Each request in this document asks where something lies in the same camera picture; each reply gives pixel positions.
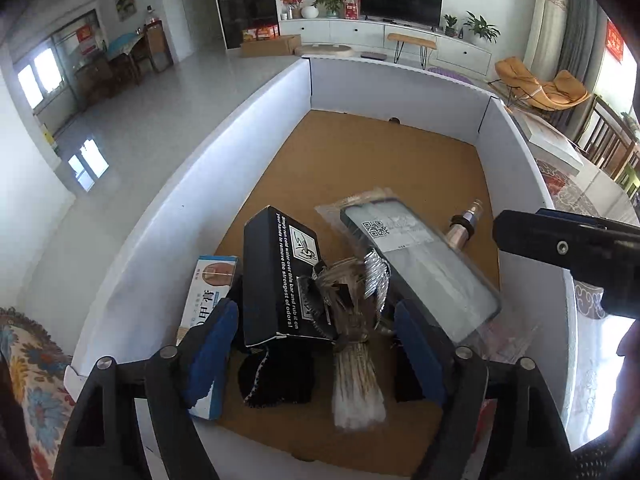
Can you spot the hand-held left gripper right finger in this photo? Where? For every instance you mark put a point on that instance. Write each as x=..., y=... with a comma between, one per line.
x=420, y=355

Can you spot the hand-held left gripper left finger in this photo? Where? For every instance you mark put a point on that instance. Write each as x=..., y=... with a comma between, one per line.
x=215, y=355

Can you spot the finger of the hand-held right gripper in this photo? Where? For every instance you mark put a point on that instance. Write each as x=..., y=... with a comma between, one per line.
x=550, y=245

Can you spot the black velvet pouch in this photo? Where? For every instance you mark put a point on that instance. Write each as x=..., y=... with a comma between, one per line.
x=275, y=375

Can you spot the blue and white box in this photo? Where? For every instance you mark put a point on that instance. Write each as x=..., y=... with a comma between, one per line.
x=210, y=285

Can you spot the cotton swab pack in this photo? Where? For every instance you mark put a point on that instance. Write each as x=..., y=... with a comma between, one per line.
x=357, y=390

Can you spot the small metal bottle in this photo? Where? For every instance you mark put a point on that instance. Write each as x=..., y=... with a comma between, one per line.
x=462, y=230

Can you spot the phone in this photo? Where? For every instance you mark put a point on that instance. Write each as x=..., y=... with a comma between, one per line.
x=430, y=265

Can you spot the black printed box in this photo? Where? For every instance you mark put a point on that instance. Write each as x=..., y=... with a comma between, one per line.
x=285, y=275

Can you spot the white cardboard box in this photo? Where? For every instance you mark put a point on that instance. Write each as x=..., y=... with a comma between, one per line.
x=165, y=220

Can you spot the flat white box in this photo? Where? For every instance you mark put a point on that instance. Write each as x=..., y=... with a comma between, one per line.
x=550, y=145

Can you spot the dark wooden chair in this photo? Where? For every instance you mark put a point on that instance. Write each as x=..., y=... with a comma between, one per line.
x=607, y=135

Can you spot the orange lounge chair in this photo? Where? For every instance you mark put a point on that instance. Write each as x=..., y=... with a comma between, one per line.
x=542, y=87

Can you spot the floral woven blanket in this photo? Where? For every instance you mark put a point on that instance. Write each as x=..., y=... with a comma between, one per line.
x=35, y=395

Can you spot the purple floor mat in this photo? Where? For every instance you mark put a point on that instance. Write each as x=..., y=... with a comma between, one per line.
x=450, y=75

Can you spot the grey curtain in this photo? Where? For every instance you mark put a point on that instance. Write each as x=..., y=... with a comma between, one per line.
x=582, y=35

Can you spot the cream standing air conditioner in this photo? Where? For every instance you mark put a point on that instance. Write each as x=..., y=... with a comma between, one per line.
x=546, y=25

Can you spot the large green potted plant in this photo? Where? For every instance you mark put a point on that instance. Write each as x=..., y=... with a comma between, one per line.
x=482, y=27

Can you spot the small green potted plant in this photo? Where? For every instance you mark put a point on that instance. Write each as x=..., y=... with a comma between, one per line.
x=450, y=25

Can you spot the wooden stool with metal legs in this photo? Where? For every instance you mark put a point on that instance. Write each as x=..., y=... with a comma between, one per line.
x=411, y=42

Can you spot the white television cabinet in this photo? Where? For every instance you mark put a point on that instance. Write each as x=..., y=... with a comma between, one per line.
x=365, y=32

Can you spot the black television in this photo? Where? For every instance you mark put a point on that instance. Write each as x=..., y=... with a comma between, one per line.
x=400, y=2

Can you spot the round white footstool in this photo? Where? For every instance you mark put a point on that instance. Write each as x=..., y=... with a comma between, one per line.
x=325, y=50

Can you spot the red gift bag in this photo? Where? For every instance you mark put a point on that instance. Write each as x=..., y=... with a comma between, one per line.
x=352, y=10

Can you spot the dining table with chairs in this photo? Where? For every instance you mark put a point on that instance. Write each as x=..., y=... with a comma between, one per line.
x=122, y=57

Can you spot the brown cardboard box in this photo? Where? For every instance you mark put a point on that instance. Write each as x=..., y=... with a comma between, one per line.
x=270, y=46

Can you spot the bushy green potted plant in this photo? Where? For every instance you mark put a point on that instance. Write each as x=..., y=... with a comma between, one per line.
x=330, y=2

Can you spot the white round vase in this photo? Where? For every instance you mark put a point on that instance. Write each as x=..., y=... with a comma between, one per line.
x=309, y=12

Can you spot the dark glass display cabinet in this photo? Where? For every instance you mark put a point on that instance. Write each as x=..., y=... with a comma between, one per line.
x=245, y=2

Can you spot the red flower arrangement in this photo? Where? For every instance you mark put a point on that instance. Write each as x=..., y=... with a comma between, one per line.
x=292, y=0

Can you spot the red wall poster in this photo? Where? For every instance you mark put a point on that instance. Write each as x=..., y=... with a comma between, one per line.
x=614, y=40

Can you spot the framed wall picture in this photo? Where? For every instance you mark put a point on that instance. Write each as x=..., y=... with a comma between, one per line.
x=124, y=1

